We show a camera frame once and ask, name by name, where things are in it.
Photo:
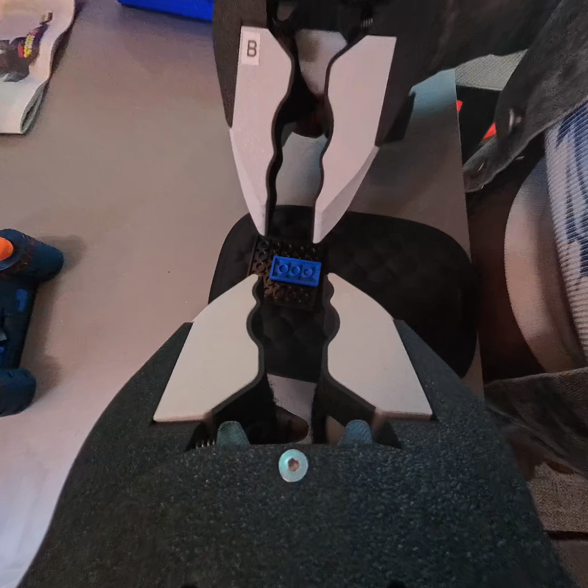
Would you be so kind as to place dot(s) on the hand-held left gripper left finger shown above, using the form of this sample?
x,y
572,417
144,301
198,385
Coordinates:
x,y
211,363

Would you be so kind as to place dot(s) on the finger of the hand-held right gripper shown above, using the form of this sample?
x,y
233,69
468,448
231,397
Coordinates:
x,y
257,115
353,115

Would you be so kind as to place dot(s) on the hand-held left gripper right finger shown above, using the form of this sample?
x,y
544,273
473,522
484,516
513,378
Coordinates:
x,y
372,363

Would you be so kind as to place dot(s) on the black foam-lined case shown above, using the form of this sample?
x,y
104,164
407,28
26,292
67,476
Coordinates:
x,y
390,285

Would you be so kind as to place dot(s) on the black toy plate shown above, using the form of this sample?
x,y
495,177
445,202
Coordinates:
x,y
285,299

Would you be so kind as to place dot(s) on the blue toy brick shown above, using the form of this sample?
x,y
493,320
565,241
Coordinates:
x,y
294,271

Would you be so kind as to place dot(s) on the blue plastic bin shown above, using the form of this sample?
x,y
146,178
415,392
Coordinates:
x,y
165,9

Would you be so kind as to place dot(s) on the toy handheld game console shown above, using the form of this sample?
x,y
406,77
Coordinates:
x,y
23,275

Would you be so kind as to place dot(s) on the white striped shirt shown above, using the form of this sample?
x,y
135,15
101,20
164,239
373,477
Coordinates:
x,y
569,206

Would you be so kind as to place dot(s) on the instruction booklet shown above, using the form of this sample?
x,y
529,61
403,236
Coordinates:
x,y
32,46

